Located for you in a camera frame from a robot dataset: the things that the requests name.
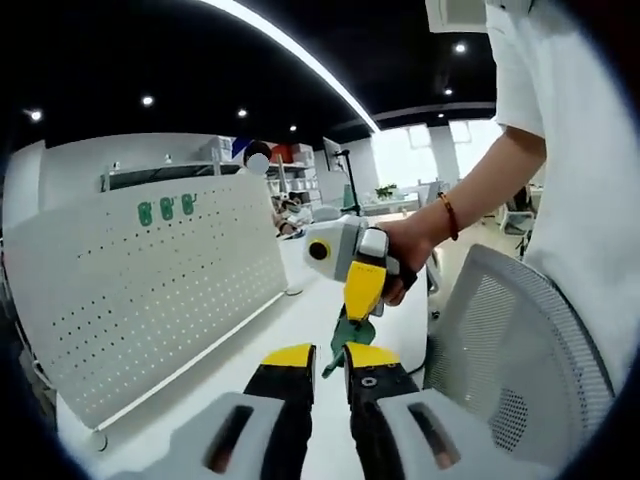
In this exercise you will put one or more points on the shelves with white bins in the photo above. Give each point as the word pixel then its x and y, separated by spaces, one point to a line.
pixel 302 185

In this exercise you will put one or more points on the potted green plant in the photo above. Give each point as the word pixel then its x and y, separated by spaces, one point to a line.
pixel 386 190

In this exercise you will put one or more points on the white chest-worn device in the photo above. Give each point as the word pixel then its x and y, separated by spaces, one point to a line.
pixel 457 12

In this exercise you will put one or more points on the linear ceiling light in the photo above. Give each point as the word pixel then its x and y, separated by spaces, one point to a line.
pixel 325 70

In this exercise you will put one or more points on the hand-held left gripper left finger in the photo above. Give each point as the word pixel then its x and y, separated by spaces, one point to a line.
pixel 285 395

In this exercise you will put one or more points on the grey mesh office chair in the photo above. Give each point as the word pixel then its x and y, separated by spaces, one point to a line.
pixel 510 340

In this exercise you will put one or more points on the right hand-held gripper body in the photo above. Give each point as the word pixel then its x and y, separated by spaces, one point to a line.
pixel 340 245

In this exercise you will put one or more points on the green hook assembly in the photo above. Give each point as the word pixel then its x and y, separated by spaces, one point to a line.
pixel 166 210
pixel 355 334
pixel 144 214
pixel 187 204

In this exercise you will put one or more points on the monitor on black stand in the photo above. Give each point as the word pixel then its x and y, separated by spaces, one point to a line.
pixel 331 155

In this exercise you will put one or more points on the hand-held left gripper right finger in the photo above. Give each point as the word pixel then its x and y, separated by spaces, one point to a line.
pixel 375 400

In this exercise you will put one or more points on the person's right hand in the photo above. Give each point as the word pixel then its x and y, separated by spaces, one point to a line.
pixel 415 240

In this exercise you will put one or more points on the metal shelving rack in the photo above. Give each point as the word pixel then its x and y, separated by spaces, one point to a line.
pixel 150 175

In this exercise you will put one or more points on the white perforated mounting plate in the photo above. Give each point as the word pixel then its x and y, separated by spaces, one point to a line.
pixel 150 300

